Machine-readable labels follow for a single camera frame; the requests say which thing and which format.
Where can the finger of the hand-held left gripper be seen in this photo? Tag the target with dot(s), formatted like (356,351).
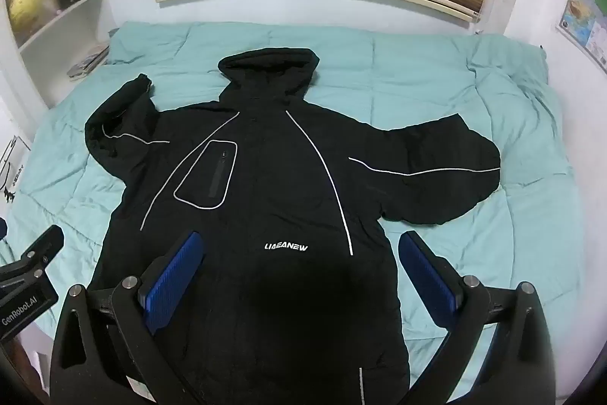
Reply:
(40,251)

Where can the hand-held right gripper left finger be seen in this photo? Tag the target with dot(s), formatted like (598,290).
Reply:
(175,281)

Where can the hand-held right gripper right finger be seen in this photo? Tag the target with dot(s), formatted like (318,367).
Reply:
(427,281)

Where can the black hooded jacket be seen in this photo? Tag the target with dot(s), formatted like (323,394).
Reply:
(265,177)

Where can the stack of magazines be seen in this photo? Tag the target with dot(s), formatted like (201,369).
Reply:
(90,61)

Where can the teal quilted blanket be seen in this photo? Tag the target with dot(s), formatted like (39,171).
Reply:
(427,77)

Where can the yellow ball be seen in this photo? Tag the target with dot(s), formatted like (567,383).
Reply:
(26,6)

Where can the wall poster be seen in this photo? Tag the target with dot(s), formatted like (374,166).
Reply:
(585,20)

